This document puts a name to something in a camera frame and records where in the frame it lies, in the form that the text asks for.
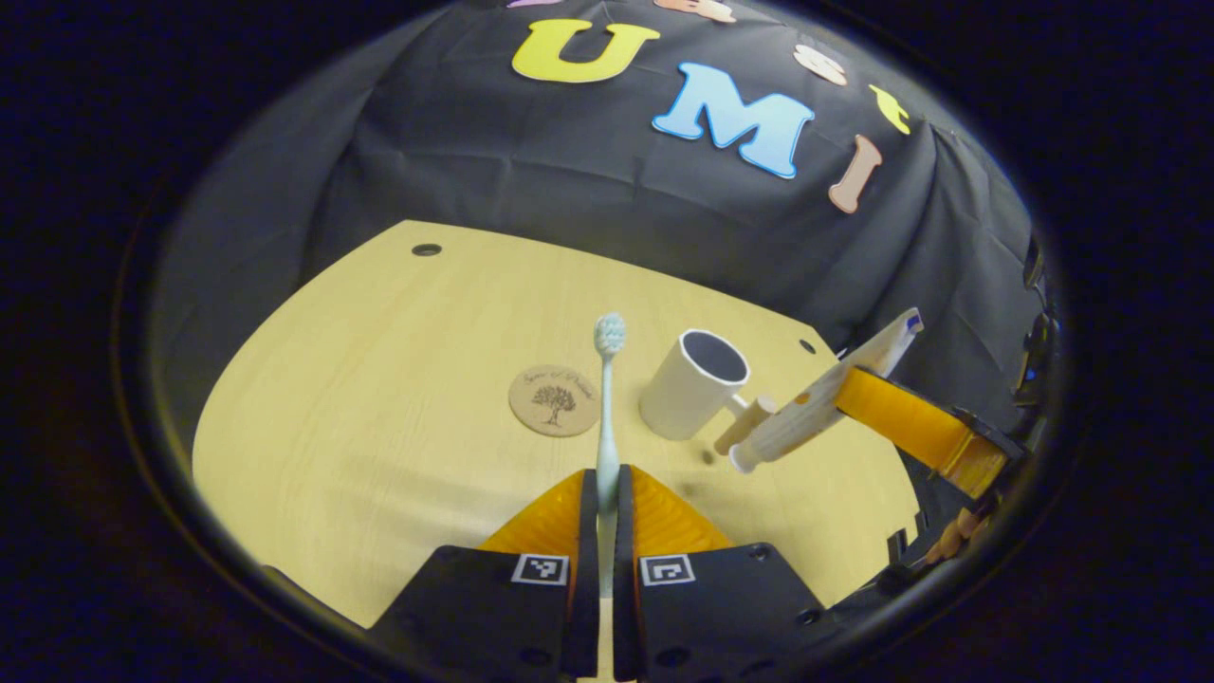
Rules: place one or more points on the round wooden coaster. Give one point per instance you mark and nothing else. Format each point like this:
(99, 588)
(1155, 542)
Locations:
(555, 400)

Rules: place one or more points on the pale green toothbrush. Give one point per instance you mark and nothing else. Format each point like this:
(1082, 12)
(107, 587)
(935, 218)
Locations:
(607, 427)

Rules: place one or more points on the white toothpaste tube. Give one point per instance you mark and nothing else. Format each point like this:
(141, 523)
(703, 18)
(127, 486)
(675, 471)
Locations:
(806, 417)

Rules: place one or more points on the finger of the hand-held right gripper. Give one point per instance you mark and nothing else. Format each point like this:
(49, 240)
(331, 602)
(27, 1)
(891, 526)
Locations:
(910, 422)

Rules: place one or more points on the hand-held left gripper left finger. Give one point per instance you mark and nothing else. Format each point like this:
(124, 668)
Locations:
(588, 569)

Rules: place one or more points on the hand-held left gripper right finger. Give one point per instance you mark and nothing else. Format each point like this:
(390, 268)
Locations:
(623, 569)

